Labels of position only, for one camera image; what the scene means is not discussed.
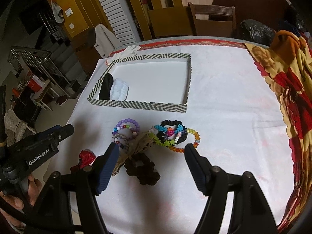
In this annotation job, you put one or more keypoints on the yellow red patterned blanket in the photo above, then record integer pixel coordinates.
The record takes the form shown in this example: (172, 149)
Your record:
(286, 67)

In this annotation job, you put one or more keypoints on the leopard beige bow scrunchie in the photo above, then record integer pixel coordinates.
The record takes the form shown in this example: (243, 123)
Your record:
(140, 145)

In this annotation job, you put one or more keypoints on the striped shallow box tray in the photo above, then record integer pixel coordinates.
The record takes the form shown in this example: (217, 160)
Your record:
(157, 82)

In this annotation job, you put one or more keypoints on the white louvered door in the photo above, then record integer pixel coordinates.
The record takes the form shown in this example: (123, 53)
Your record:
(121, 21)

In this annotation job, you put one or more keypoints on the black plastic bag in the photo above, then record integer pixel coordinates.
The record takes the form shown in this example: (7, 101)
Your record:
(257, 32)

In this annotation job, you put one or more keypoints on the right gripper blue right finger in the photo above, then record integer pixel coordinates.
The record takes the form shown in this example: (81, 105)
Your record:
(199, 167)

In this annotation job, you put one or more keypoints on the red bow hair clip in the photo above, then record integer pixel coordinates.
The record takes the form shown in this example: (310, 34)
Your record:
(86, 158)

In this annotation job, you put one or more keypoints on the wooden chair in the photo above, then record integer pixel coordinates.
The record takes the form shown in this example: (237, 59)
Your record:
(213, 20)

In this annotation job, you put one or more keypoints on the light blue fluffy scrunchie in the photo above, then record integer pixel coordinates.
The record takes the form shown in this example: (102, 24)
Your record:
(119, 90)

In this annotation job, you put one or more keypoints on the white table cloth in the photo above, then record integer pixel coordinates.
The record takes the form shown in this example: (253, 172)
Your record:
(241, 129)

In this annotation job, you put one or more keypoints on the dark brown scrunchie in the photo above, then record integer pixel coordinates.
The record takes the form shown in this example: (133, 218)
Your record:
(140, 166)

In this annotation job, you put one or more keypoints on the person left hand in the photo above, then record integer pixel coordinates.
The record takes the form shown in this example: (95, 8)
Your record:
(34, 188)

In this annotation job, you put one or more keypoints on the white jacket on chair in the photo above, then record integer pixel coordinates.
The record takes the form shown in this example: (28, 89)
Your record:
(106, 41)

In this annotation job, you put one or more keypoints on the black hair band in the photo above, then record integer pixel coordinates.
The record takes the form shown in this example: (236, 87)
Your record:
(107, 83)

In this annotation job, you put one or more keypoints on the white work glove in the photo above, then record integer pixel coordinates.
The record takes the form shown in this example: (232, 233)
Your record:
(128, 52)

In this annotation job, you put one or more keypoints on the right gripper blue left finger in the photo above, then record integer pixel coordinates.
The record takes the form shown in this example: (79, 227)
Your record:
(105, 165)

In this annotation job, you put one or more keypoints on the black braided scrunchie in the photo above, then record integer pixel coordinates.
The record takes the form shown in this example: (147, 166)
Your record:
(172, 132)

